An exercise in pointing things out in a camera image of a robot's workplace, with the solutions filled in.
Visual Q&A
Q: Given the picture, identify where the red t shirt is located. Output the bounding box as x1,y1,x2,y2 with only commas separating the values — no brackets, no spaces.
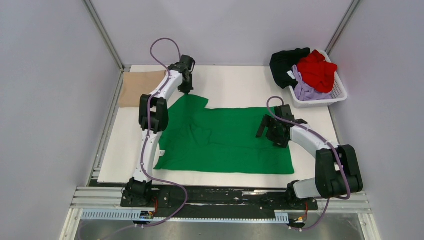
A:
296,50,338,94

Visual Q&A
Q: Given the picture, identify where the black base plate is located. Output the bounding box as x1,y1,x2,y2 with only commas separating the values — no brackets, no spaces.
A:
126,185,318,219

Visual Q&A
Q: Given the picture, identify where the aluminium frame rail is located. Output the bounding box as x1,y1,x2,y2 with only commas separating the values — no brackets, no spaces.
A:
70,187,372,214

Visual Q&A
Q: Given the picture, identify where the folded beige t shirt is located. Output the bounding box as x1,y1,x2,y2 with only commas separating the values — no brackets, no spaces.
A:
118,70,166,108

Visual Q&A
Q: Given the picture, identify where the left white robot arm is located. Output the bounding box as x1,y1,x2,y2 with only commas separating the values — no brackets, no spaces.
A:
120,55,196,208

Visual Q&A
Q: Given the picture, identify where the green t shirt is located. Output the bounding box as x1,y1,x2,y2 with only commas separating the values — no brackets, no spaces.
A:
154,95,295,175

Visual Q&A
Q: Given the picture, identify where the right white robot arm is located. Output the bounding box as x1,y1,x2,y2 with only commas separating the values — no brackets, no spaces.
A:
256,104,364,209

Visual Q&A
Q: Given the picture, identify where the white laundry basket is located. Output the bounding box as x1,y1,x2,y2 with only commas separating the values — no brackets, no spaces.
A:
288,49,348,109

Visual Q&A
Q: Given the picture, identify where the white slotted cable duct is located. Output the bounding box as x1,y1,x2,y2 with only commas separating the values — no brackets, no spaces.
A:
80,209,290,224

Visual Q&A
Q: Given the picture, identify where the black t shirt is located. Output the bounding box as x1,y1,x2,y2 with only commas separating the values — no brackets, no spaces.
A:
269,47,311,89

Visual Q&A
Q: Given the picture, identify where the lilac t shirt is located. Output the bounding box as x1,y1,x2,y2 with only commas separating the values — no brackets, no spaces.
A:
291,65,332,102

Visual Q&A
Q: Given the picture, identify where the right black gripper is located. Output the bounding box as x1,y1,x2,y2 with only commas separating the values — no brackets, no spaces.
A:
256,114,289,149

